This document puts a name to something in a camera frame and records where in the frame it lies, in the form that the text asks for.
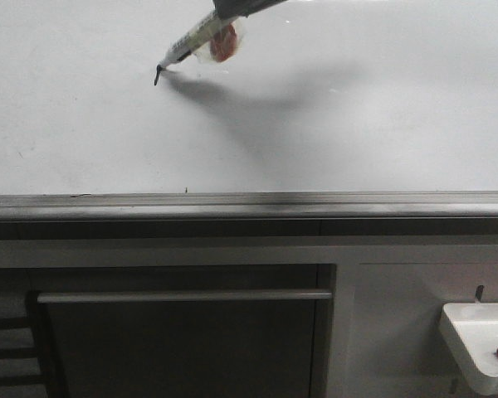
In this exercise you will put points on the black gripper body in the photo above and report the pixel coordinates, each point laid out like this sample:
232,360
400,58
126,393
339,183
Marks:
242,8

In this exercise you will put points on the red round magnet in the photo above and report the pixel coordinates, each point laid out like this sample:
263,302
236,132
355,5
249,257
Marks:
223,44

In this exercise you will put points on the white black whiteboard marker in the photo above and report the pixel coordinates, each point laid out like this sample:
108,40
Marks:
192,40

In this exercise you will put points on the white whiteboard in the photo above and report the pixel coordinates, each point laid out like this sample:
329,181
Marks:
328,109

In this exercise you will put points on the dark cabinet panel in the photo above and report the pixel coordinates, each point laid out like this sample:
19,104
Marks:
197,331

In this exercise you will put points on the white left plastic tray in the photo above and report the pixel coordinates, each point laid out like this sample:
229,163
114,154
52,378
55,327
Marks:
470,331

